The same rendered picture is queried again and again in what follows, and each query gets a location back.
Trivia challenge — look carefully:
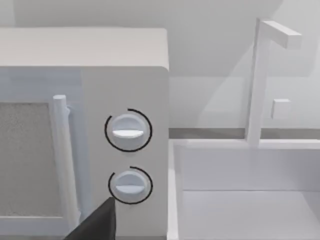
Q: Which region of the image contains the pale microwave oven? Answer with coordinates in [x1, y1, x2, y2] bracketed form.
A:
[0, 27, 170, 238]

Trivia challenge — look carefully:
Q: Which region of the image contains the microwave door with grey window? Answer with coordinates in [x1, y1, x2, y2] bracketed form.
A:
[0, 70, 91, 226]

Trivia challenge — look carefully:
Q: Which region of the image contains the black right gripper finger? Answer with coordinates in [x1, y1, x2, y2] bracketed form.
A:
[64, 196, 117, 240]

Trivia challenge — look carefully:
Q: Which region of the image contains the white microwave knob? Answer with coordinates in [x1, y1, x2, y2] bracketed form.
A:
[104, 108, 153, 153]
[107, 165, 154, 205]

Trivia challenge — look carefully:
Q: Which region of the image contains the tall white tap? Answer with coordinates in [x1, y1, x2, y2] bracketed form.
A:
[245, 17, 303, 147]

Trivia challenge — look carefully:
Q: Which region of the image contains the white microwave door handle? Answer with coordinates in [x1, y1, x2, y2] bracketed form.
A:
[52, 94, 82, 230]

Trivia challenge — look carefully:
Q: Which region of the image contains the white sink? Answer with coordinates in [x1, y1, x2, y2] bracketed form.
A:
[166, 138, 320, 240]

